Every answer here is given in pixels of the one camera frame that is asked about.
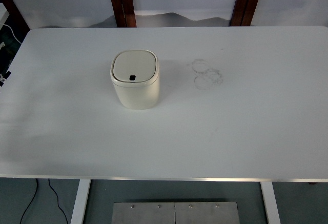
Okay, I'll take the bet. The cream plastic trash can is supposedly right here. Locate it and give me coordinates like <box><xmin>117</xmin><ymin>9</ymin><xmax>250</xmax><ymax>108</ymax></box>
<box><xmin>110</xmin><ymin>50</ymin><xmax>160</xmax><ymax>110</ymax></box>

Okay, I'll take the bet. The white left table leg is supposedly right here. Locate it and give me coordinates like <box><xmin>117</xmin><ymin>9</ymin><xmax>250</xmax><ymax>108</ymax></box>
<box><xmin>70</xmin><ymin>179</ymin><xmax>91</xmax><ymax>224</ymax></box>

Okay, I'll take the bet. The white table leg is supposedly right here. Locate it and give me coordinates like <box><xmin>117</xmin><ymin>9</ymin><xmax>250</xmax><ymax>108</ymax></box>
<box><xmin>70</xmin><ymin>179</ymin><xmax>91</xmax><ymax>224</ymax></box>
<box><xmin>260</xmin><ymin>182</ymin><xmax>281</xmax><ymax>224</ymax></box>

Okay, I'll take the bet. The white right table leg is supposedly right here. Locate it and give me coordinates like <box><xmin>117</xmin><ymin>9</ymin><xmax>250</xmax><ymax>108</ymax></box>
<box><xmin>260</xmin><ymin>182</ymin><xmax>281</xmax><ymax>224</ymax></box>

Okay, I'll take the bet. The black white device at edge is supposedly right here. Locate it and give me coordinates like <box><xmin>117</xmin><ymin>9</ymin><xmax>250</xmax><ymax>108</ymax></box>
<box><xmin>0</xmin><ymin>71</ymin><xmax>11</xmax><ymax>87</ymax></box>

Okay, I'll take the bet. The white box at left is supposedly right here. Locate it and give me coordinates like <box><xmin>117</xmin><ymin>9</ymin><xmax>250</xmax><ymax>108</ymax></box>
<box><xmin>0</xmin><ymin>3</ymin><xmax>9</xmax><ymax>27</ymax></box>

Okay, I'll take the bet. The brown wooden frame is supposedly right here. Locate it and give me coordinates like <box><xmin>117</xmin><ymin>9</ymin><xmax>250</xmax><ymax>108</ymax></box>
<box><xmin>230</xmin><ymin>0</ymin><xmax>259</xmax><ymax>27</ymax></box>
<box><xmin>111</xmin><ymin>0</ymin><xmax>137</xmax><ymax>28</ymax></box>
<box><xmin>1</xmin><ymin>0</ymin><xmax>30</xmax><ymax>35</ymax></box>

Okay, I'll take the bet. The grey metal base plate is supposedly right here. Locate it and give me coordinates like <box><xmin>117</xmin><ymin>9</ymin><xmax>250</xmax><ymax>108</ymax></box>
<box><xmin>112</xmin><ymin>202</ymin><xmax>240</xmax><ymax>223</ymax></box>

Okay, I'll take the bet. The brown wooden frame right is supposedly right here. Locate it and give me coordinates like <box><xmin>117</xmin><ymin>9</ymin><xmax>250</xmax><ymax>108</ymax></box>
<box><xmin>230</xmin><ymin>0</ymin><xmax>259</xmax><ymax>27</ymax></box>

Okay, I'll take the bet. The black floor cable right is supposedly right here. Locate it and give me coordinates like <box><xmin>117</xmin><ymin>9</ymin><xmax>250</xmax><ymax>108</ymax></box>
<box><xmin>48</xmin><ymin>178</ymin><xmax>69</xmax><ymax>224</ymax></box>

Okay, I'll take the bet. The black floor cable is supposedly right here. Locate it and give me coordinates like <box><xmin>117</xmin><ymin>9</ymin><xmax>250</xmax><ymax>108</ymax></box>
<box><xmin>19</xmin><ymin>178</ymin><xmax>38</xmax><ymax>224</ymax></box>
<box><xmin>48</xmin><ymin>178</ymin><xmax>69</xmax><ymax>224</ymax></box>

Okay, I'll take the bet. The black floor cable left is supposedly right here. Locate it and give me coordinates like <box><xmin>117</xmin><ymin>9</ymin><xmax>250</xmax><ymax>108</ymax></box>
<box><xmin>19</xmin><ymin>178</ymin><xmax>38</xmax><ymax>224</ymax></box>

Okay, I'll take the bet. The brown wooden frame far left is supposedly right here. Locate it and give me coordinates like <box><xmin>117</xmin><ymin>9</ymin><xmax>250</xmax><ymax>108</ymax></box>
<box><xmin>1</xmin><ymin>0</ymin><xmax>30</xmax><ymax>35</ymax></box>

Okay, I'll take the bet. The white cable at left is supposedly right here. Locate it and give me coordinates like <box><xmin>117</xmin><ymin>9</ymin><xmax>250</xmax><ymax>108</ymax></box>
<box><xmin>0</xmin><ymin>23</ymin><xmax>22</xmax><ymax>46</ymax></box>

